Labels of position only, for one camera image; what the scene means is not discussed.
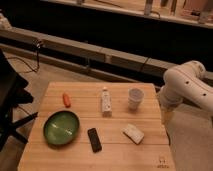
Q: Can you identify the white plastic bottle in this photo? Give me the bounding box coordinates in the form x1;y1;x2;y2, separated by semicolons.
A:
101;87;112;117

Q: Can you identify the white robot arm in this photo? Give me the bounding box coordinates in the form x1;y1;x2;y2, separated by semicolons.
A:
158;61;213;114

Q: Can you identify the white paper cup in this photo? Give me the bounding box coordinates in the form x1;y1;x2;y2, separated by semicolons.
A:
128;88;144;110

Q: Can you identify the orange carrot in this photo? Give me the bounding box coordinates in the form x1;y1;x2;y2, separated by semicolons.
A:
63;93;71;108

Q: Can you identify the white sponge block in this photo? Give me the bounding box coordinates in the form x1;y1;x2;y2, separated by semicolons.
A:
122;124;144;144

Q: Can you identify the black remote control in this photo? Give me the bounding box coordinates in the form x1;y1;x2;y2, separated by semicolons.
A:
87;128;102;153

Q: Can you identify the green bowl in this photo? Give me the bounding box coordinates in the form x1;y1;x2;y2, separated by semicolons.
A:
43;110;80;146

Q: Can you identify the black cable on floor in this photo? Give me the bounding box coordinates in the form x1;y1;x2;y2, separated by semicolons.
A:
5;39;44;74

